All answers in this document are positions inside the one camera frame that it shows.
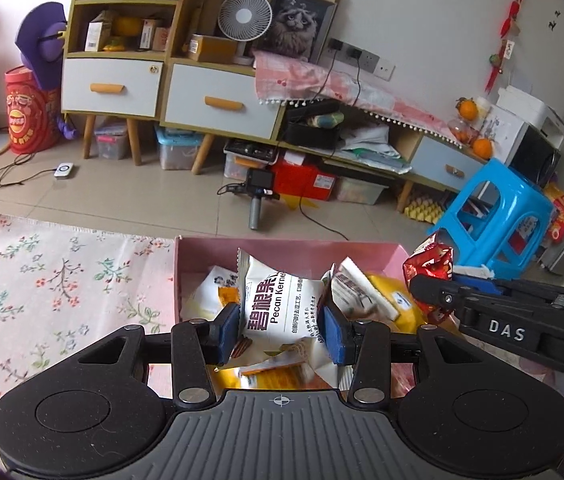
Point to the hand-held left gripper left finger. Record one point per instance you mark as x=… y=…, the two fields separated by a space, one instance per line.
x=226 y=332

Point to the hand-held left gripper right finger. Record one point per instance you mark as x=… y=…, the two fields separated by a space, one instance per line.
x=334 y=335

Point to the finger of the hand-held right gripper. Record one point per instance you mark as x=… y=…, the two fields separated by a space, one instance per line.
x=437 y=294
x=482 y=280

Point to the red foil packet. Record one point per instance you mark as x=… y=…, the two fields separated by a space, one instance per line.
x=429 y=260

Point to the yellow biscuit packet blue label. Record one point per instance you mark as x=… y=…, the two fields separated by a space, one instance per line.
x=402 y=310

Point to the white printed packet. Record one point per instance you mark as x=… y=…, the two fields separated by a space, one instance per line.
x=212 y=285

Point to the white nut packet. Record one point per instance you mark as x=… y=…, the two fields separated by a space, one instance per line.
x=272 y=305
x=357 y=285

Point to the pink and silver cardboard box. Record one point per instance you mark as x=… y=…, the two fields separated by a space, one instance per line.
x=312 y=247

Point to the yellow egg tray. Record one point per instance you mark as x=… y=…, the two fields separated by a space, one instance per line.
x=424 y=208

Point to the blue plastic stool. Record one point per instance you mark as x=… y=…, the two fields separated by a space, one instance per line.
x=492 y=180

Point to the low wooden tv cabinet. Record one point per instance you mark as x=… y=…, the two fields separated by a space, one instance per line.
x=447 y=162

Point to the black microwave oven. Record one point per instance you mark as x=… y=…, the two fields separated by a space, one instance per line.
x=532 y=157

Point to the orange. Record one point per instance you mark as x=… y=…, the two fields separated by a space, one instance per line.
x=467 y=109
x=483 y=147

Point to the white printed carton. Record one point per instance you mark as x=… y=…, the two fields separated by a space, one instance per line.
x=502 y=130

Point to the clear bag of oranges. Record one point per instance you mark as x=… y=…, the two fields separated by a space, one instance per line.
x=462 y=130

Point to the red flat box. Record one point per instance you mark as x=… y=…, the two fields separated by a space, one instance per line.
x=302 y=180

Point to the folded white cloth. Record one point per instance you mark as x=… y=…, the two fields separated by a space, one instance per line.
x=372 y=142

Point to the black tray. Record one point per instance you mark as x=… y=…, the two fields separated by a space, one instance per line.
x=249 y=150

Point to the clear storage box blue lid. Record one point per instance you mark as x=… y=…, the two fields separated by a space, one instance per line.
x=179 y=152

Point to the black bag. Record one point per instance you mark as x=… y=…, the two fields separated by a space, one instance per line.
x=312 y=135

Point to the small white device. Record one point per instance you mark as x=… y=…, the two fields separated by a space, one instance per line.
x=64 y=170

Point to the wooden cabinet white drawer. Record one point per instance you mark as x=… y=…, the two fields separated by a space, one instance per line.
x=222 y=100

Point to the pink tasselled cloth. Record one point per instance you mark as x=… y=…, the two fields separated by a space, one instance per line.
x=292 y=77

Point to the tall wooden shelf cabinet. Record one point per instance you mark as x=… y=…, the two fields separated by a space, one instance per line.
x=112 y=85

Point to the brown cardboard box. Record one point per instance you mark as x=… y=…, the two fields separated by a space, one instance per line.
x=209 y=49

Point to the red round drum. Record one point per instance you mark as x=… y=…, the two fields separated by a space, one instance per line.
x=27 y=115

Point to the framed cat picture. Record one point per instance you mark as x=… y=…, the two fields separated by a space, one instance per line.
x=294 y=25

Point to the white desk fan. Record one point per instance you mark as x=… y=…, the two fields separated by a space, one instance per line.
x=242 y=15

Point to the yellow bag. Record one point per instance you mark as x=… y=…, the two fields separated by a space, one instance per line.
x=127 y=25

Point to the small white brown box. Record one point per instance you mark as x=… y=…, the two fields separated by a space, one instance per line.
x=96 y=32

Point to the purple plush toy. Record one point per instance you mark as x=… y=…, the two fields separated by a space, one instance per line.
x=42 y=35

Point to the black handheld camera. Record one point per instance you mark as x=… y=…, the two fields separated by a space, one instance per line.
x=262 y=182

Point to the wall power outlet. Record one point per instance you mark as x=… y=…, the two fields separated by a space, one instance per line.
x=369 y=60

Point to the red wall ornament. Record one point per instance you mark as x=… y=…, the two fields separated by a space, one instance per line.
x=514 y=5

